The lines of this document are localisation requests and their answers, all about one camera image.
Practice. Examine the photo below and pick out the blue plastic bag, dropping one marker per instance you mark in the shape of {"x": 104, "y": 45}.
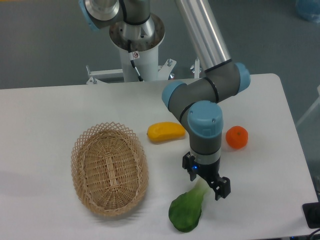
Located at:
{"x": 309, "y": 10}

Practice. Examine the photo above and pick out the orange tangerine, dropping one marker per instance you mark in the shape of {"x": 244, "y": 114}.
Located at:
{"x": 237, "y": 137}

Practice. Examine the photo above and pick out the green leafy vegetable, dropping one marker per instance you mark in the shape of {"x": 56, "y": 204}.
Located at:
{"x": 185, "y": 211}

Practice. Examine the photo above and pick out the woven wicker basket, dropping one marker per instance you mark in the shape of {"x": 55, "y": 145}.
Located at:
{"x": 109, "y": 169}

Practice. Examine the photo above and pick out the black device at table edge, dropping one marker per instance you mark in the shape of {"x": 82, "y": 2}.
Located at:
{"x": 312, "y": 214}

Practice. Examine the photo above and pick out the yellow mango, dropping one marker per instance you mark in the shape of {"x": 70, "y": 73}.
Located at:
{"x": 165, "y": 131}

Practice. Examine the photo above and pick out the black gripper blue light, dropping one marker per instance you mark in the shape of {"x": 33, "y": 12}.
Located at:
{"x": 208, "y": 172}

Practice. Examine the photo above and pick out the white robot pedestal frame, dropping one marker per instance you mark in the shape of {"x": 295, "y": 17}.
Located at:
{"x": 136, "y": 66}

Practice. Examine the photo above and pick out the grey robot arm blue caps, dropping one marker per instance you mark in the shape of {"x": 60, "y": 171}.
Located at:
{"x": 137, "y": 33}

